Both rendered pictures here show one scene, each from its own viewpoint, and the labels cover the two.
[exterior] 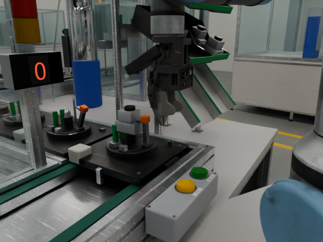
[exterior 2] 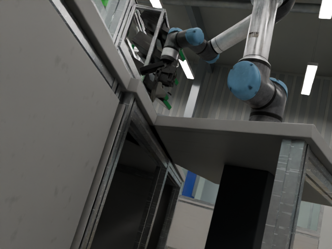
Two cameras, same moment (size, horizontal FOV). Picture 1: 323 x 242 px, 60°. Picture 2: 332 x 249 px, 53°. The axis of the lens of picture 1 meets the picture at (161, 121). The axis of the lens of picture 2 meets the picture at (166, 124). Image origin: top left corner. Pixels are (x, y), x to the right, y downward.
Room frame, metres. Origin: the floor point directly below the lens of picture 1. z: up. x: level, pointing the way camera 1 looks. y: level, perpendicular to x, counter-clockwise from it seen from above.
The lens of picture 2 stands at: (-0.69, 0.43, 0.62)
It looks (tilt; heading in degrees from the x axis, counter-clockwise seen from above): 14 degrees up; 339
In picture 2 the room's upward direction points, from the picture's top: 16 degrees clockwise
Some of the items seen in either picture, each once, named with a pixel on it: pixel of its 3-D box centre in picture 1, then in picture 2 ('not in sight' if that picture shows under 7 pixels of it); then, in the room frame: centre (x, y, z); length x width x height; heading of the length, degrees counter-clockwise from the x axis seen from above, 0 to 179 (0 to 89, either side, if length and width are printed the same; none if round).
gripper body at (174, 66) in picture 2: (170, 64); (166, 71); (0.66, -0.02, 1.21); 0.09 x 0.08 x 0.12; 58
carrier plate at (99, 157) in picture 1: (131, 152); not in sight; (0.72, 0.08, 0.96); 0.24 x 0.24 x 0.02; 58
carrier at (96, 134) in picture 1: (68, 120); not in sight; (0.86, 0.30, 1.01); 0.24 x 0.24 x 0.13; 58
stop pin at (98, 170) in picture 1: (99, 175); not in sight; (0.61, 0.15, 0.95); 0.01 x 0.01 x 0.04; 58
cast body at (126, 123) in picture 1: (127, 118); not in sight; (0.73, 0.09, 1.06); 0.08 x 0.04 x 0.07; 58
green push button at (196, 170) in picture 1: (199, 174); not in sight; (0.59, -0.09, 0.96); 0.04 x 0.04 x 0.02
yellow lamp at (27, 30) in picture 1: (27, 30); not in sight; (0.62, 0.29, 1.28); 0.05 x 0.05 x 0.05
